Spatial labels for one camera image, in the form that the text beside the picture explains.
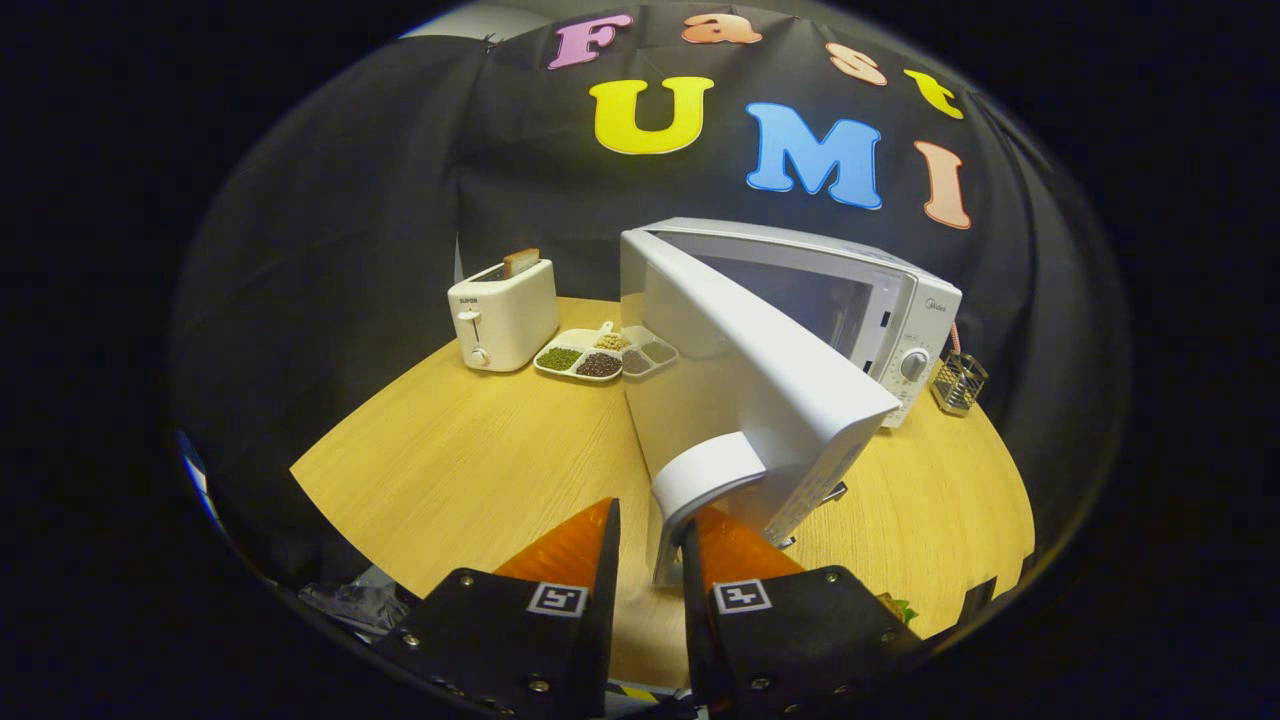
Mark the brown toast slice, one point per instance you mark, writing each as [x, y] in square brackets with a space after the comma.
[520, 263]

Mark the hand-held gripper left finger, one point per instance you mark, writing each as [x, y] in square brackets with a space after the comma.
[603, 650]

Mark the white microwave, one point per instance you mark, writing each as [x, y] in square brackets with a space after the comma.
[760, 380]

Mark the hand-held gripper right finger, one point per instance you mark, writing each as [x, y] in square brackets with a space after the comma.
[695, 640]

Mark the clear plastic bag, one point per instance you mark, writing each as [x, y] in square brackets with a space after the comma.
[350, 600]

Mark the white divided bean tray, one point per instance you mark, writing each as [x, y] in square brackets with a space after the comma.
[560, 358]

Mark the white toaster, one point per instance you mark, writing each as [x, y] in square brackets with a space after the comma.
[510, 320]

